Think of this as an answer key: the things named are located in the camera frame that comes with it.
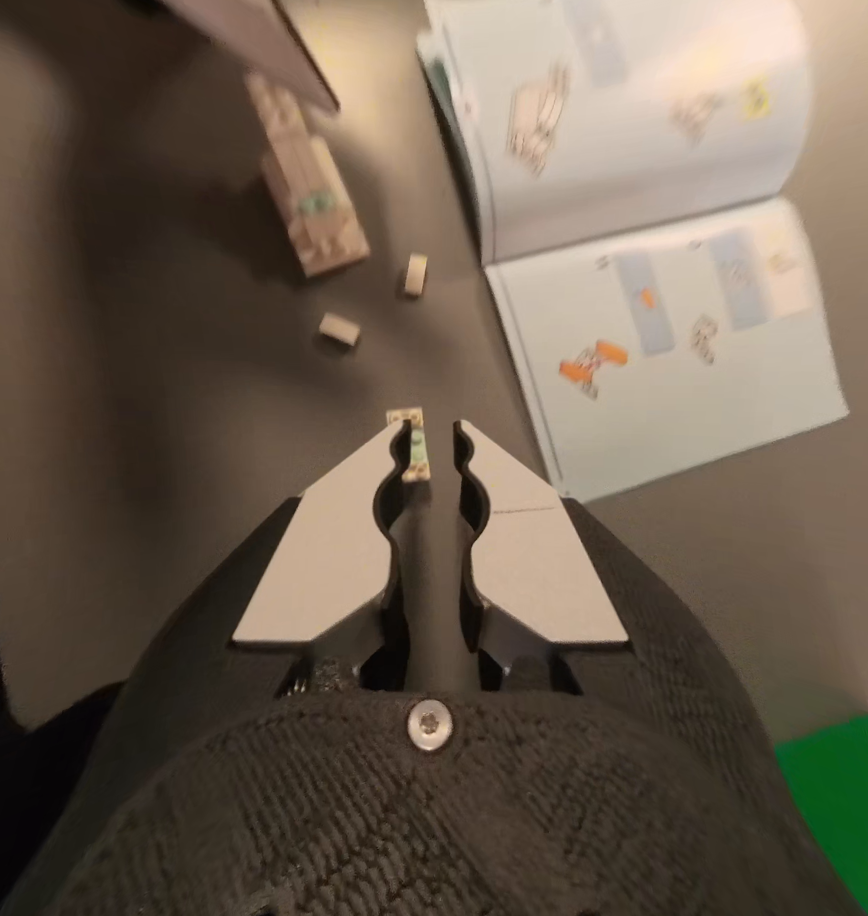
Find open pale instruction booklet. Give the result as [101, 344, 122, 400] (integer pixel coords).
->
[414, 0, 851, 503]

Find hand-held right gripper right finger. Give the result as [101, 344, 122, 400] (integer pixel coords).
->
[451, 418, 631, 694]

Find person's dark clothing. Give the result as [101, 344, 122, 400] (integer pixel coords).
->
[0, 533, 130, 916]

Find small white green lego piece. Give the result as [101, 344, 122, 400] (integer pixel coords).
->
[386, 406, 433, 482]

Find white lego build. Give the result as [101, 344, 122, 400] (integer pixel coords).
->
[244, 70, 372, 281]

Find green plastic bin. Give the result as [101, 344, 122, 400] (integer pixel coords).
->
[772, 710, 868, 916]

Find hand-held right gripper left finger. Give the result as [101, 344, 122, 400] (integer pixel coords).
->
[230, 417, 415, 689]

